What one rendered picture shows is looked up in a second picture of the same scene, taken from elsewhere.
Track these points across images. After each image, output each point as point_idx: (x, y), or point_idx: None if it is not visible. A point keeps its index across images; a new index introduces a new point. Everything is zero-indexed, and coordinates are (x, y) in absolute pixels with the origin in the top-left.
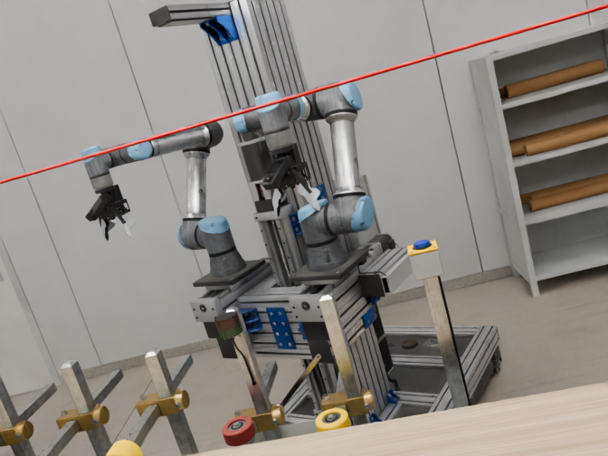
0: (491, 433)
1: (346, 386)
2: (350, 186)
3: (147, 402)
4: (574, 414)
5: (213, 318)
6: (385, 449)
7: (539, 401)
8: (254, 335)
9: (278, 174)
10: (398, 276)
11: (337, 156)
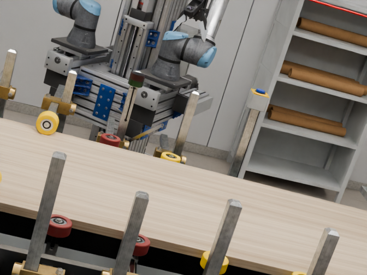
0: (258, 192)
1: (176, 147)
2: (209, 36)
3: (52, 99)
4: (296, 201)
5: (61, 70)
6: (204, 178)
7: (281, 191)
8: (77, 97)
9: (196, 9)
10: (200, 107)
11: (211, 12)
